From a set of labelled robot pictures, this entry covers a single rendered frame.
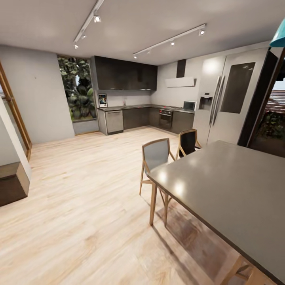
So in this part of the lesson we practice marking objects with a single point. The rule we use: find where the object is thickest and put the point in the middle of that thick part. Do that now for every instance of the door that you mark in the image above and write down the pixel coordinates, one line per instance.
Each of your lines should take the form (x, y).
(14, 113)

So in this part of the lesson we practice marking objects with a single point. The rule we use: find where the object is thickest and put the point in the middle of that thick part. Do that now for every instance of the poster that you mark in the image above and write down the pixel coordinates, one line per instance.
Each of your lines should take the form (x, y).
(102, 98)

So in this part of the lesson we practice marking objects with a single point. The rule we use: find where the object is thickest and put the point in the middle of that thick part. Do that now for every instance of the straight chair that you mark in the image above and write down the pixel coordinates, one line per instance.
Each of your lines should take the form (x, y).
(187, 142)
(155, 155)
(236, 269)

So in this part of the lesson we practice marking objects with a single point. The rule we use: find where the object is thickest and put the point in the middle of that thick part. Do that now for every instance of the cabinet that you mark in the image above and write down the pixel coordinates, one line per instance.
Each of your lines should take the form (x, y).
(144, 77)
(111, 74)
(14, 183)

